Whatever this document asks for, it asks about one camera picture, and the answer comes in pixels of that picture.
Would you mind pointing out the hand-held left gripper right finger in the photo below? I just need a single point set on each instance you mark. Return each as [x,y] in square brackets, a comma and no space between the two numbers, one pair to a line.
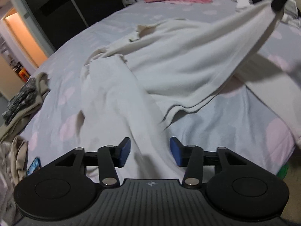
[176,151]

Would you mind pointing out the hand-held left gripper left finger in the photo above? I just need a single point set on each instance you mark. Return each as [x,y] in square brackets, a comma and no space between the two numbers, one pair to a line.
[124,153]

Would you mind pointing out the white sweater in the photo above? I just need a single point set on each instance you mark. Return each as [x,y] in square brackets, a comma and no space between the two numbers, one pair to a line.
[176,63]

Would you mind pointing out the folded white shirt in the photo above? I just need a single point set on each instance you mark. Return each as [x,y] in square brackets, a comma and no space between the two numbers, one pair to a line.
[242,1]

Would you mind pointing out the bed with dotted grey sheet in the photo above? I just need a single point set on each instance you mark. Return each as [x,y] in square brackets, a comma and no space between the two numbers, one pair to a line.
[223,127]

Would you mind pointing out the smartphone with lit screen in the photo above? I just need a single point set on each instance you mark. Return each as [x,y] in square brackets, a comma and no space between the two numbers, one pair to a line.
[34,166]

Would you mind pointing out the beige garment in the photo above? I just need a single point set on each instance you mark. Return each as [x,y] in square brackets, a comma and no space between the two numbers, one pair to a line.
[40,91]

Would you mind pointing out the olive ribbed garment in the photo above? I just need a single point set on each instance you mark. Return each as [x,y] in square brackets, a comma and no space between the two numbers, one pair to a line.
[20,157]

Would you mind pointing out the green object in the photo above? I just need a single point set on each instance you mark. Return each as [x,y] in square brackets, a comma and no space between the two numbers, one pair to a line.
[283,170]

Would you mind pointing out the pale cream garment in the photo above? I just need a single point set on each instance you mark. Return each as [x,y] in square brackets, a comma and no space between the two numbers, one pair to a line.
[6,181]

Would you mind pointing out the orange-lit door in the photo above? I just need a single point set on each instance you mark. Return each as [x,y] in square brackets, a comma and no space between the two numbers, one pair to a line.
[21,40]

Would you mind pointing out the black wardrobe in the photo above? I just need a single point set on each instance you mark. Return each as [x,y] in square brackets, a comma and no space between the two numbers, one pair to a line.
[70,4]

